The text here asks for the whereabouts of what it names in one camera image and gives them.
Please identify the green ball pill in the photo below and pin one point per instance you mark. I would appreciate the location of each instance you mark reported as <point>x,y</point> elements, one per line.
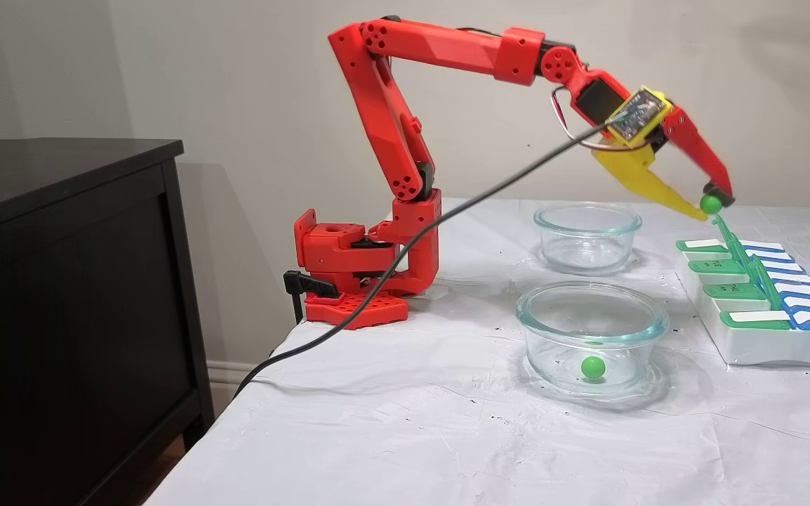
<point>711,204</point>
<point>593,367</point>

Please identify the weekly pill organizer box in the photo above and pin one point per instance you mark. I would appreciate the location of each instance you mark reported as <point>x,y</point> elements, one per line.
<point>763,348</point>

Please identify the clear glass bowl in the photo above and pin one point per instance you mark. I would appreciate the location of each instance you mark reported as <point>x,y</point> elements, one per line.
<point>588,253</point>
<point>538,351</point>

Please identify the white tablecloth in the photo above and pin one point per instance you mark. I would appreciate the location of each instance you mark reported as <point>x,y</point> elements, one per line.
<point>412,436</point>

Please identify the black table clamp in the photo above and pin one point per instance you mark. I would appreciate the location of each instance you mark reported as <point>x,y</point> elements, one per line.
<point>306,283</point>

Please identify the black wooden cabinet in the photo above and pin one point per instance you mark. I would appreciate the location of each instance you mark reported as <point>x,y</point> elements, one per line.
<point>60,316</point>

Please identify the camera board on yellow mount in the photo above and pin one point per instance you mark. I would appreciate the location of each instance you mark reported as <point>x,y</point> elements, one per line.
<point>637,112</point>

